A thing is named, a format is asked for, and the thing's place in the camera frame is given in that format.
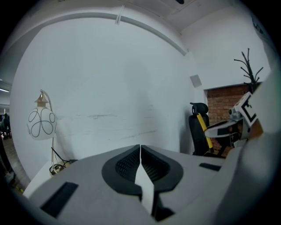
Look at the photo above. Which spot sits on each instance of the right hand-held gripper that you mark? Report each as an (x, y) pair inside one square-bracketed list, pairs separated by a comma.
[(247, 107)]

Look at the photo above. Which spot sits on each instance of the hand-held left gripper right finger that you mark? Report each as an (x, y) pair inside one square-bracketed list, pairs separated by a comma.
[(193, 173)]

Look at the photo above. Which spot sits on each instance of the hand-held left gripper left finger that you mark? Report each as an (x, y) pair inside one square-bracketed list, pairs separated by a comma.
[(87, 175)]

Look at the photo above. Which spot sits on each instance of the black office chair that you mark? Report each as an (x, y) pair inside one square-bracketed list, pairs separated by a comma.
[(195, 131)]

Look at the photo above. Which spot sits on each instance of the white table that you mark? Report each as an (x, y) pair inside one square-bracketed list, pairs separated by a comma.
[(37, 180)]

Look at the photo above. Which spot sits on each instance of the black coat rack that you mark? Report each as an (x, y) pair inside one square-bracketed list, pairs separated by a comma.
[(250, 72)]

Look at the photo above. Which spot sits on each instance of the white globe lamp brass base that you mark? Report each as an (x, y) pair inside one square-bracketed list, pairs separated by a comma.
[(41, 123)]

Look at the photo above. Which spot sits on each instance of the yellow black striped strip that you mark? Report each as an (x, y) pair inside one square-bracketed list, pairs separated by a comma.
[(18, 188)]

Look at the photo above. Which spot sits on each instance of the grey wall plate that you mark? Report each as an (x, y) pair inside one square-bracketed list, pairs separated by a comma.
[(195, 80)]

